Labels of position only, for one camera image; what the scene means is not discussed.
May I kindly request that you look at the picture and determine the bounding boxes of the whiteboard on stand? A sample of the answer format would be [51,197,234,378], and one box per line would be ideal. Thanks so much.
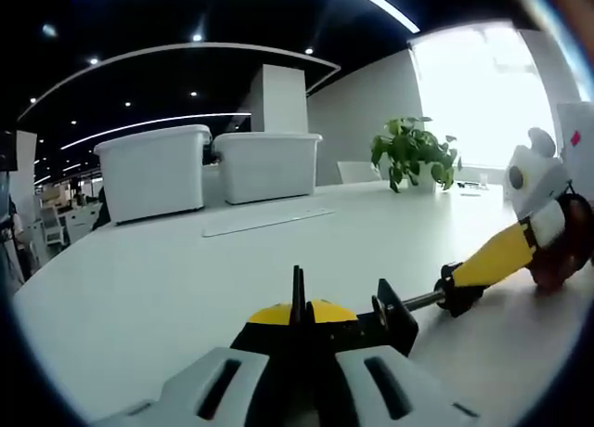
[555,101,594,201]

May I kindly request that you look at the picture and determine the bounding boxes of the white desk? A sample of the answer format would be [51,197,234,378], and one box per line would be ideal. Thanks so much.
[11,180,594,427]

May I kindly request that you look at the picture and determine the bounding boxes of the window with white blinds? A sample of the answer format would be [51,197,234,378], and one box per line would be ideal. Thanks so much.
[407,22,558,171]

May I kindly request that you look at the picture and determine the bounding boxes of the white square column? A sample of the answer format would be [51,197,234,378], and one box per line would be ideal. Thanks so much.
[250,63,308,134]

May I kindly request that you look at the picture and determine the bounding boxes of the black case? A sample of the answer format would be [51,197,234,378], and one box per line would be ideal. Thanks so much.
[291,261,484,357]

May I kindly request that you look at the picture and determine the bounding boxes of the potted green plant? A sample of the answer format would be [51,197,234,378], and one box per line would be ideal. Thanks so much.
[369,115,461,195]

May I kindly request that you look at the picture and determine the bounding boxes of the person's right hand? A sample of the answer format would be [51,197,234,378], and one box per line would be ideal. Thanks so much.
[530,192,594,290]

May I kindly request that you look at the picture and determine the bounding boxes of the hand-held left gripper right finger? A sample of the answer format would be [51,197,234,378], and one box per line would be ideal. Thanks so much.
[299,298,480,427]

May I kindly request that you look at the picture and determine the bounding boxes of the long white flat strip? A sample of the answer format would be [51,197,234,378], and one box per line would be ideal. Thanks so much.
[201,207,336,238]

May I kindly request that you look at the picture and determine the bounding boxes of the white plastic storage box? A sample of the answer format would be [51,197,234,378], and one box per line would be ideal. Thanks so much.
[213,132,324,205]
[93,123,213,224]

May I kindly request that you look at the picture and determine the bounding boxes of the white office chair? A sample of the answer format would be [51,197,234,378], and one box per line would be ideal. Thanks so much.
[40,203,71,247]

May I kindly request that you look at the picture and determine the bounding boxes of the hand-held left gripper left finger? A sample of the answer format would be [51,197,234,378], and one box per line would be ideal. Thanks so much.
[97,304,303,427]

